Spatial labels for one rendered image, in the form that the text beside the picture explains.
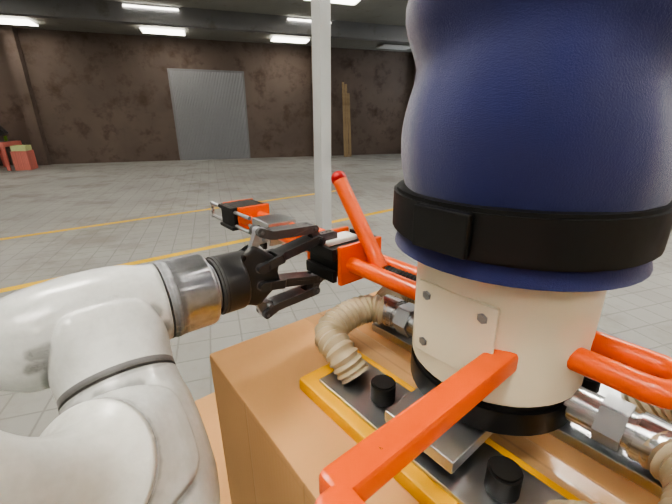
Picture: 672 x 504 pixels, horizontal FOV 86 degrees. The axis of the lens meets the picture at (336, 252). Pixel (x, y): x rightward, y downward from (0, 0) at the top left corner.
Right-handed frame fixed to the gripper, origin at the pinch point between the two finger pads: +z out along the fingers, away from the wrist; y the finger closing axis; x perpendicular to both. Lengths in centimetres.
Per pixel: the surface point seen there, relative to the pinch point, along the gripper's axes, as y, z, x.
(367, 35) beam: -250, 790, -814
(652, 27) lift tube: -24.6, -5.0, 34.7
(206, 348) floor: 118, 27, -163
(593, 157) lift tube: -17.4, -7.4, 34.0
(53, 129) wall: 7, 49, -1509
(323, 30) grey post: -91, 181, -236
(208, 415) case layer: 63, -10, -48
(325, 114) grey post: -25, 183, -236
